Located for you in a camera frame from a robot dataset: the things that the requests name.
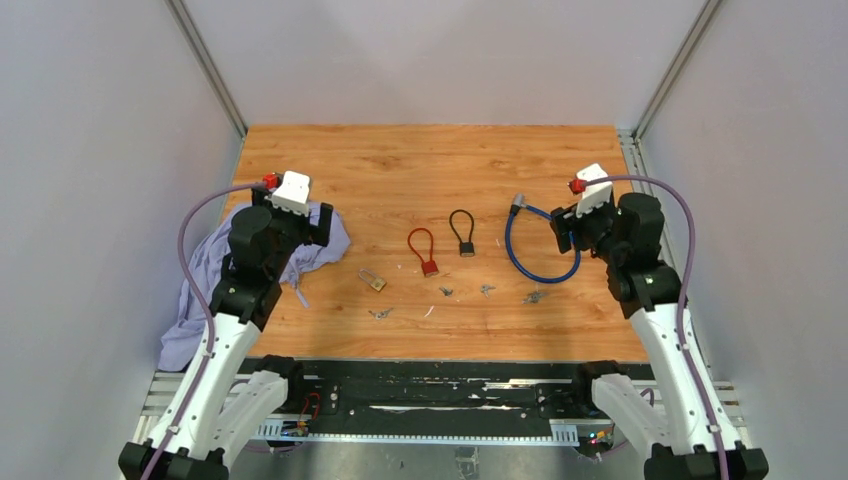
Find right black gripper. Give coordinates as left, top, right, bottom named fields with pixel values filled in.
left=551, top=194, right=624, bottom=264

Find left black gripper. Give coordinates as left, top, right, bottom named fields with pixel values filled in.
left=252, top=184, right=331, bottom=279

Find blue cable lock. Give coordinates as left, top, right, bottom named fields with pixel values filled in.
left=504, top=193, right=582, bottom=284

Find brass padlock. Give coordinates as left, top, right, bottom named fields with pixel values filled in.
left=358, top=269, right=387, bottom=292

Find blue lock keys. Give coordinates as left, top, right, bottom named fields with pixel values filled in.
left=522, top=291, right=548, bottom=304

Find black cable lock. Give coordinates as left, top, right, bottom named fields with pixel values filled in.
left=448, top=209, right=476, bottom=258

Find brass padlock keys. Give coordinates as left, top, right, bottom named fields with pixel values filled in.
left=368, top=308, right=393, bottom=321

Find red cable lock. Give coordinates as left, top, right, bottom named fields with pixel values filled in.
left=407, top=227, right=439, bottom=278

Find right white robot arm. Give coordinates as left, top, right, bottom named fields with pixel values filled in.
left=550, top=193, right=769, bottom=479

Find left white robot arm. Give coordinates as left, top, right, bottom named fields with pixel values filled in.
left=118, top=202, right=333, bottom=479

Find lavender cloth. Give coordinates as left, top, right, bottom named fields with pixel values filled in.
left=157, top=201, right=352, bottom=373

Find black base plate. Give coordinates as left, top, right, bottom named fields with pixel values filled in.
left=274, top=360, right=611, bottom=438

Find aluminium frame rails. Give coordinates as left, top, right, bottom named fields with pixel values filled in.
left=131, top=359, right=738, bottom=458

